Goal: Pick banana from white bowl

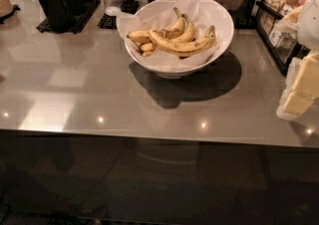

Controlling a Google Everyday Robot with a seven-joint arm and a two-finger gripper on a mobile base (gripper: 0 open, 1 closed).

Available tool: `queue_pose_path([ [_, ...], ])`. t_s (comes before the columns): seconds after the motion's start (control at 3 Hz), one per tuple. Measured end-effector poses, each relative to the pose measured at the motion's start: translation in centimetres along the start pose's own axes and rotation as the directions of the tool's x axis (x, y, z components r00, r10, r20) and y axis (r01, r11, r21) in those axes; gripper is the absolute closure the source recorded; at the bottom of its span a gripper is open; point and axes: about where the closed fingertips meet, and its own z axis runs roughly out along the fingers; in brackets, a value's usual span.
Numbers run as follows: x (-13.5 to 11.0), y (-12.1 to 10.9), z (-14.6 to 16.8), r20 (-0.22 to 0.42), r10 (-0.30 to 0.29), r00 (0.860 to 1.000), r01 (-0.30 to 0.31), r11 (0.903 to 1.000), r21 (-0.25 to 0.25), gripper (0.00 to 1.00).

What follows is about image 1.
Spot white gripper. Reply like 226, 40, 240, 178
276, 0, 319, 120

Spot middle yellow banana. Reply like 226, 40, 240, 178
172, 14, 195, 43

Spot small black rubber mat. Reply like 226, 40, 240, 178
98, 14, 117, 29

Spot small banana piece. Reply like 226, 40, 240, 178
140, 43, 157, 57

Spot stack of paper cups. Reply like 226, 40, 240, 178
0, 0, 13, 17

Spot white ceramic bowl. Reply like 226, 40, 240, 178
118, 0, 234, 79

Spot black wire condiment rack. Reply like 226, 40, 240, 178
255, 0, 309, 76

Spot front long yellow banana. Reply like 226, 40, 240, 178
150, 26, 216, 57

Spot white paper bowl liner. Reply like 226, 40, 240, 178
117, 0, 222, 78

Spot black rubber mat left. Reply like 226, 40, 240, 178
36, 0, 101, 34

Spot back left yellow banana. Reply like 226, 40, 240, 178
127, 7, 185, 44

